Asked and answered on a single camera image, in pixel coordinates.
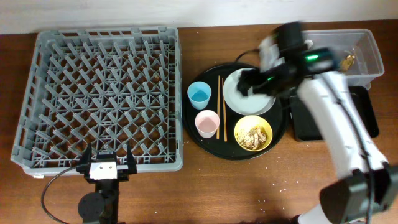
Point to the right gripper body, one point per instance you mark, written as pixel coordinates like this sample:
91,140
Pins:
278,78

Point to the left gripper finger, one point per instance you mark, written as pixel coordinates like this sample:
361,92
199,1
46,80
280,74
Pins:
131,162
85,160

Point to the grey round plate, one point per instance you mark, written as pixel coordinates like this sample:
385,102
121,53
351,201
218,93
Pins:
244,105

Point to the yellow bowl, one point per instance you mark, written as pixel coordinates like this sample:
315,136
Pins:
248,122

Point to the food scraps with rice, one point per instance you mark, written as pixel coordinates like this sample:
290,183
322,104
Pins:
251,139

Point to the brown food wrapper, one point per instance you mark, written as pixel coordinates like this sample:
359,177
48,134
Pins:
347,63

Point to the blue plastic cup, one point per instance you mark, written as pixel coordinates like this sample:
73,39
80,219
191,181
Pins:
199,94

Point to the pink plastic cup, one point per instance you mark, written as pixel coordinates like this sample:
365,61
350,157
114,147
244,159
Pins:
207,123

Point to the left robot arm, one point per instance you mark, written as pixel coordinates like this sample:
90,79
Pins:
102,205

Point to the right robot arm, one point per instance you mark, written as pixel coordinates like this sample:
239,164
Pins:
367,182

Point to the grey dishwasher rack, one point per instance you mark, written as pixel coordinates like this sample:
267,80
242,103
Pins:
116,90

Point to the black rectangular tray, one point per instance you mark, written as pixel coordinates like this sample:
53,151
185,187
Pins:
305,128

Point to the round black tray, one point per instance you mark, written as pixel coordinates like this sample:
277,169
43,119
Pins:
278,117

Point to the right wooden chopstick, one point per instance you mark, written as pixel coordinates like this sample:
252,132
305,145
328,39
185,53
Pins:
224,112

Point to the wooden chopstick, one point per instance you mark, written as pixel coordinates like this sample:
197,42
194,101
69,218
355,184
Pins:
218,108
224,112

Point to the clear plastic bin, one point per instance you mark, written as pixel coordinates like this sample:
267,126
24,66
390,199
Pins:
359,43

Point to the left wooden chopstick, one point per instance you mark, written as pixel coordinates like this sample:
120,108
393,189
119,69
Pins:
218,108

